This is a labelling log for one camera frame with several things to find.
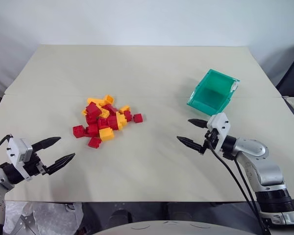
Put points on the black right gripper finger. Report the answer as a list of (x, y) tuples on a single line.
[(199, 123), (192, 144)]

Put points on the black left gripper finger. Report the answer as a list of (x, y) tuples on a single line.
[(61, 162), (46, 142)]

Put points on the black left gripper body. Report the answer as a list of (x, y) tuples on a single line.
[(34, 166)]

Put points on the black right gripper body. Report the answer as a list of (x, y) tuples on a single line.
[(211, 139)]

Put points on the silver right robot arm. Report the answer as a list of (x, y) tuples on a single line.
[(262, 166)]

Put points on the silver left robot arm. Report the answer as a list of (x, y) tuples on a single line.
[(0, 178)]

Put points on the green plastic bin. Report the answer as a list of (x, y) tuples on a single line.
[(212, 94)]

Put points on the red toy building block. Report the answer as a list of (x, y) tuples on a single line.
[(110, 107), (94, 142), (112, 122), (79, 131), (128, 115), (103, 123), (138, 118), (90, 118), (93, 109), (91, 129)]

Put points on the yellow toy building block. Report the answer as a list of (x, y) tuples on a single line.
[(104, 112), (120, 120), (109, 99), (95, 101), (125, 109), (106, 134), (84, 112)]

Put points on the clear crumpled plastic sheet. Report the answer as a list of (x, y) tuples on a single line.
[(46, 218)]

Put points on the silver robot torso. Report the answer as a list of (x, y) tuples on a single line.
[(181, 227)]

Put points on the black chair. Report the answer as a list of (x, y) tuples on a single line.
[(292, 71)]

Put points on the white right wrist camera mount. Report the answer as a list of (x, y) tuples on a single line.
[(219, 127)]

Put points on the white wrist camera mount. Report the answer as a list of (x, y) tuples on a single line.
[(17, 153), (219, 127)]

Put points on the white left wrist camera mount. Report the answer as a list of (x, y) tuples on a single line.
[(17, 153)]

